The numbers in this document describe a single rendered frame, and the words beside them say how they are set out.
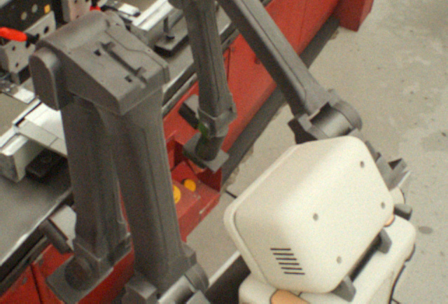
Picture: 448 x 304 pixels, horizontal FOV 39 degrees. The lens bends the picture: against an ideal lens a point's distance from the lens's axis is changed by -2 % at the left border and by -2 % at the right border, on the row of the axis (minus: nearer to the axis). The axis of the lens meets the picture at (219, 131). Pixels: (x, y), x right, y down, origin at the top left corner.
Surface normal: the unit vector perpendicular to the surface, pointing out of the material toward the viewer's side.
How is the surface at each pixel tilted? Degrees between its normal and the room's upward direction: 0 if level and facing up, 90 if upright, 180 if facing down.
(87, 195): 90
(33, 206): 0
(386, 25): 0
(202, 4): 84
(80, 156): 90
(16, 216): 0
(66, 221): 22
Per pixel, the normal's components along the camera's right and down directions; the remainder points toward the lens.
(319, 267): 0.11, 0.22
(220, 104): 0.69, 0.46
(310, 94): 0.39, -0.17
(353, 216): 0.61, -0.13
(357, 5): -0.48, 0.60
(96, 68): 0.23, -0.59
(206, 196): 0.06, -0.71
